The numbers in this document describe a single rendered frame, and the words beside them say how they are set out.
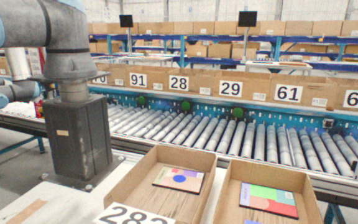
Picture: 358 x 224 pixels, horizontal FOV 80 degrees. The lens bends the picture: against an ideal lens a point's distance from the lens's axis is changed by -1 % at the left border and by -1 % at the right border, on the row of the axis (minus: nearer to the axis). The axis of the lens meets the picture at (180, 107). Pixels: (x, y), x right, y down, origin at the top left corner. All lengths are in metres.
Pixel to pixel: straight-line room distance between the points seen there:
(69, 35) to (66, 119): 0.30
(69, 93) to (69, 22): 0.25
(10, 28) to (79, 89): 0.28
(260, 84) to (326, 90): 0.40
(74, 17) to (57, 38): 0.09
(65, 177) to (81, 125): 0.27
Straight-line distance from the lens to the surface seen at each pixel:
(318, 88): 1.64
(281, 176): 0.95
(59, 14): 0.86
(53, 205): 0.95
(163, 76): 1.76
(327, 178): 1.18
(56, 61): 0.88
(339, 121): 1.69
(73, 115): 0.88
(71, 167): 1.00
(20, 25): 0.81
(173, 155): 1.00
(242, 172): 0.95
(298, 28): 6.13
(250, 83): 1.60
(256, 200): 0.88
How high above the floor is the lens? 1.32
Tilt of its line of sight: 18 degrees down
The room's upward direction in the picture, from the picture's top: 1 degrees clockwise
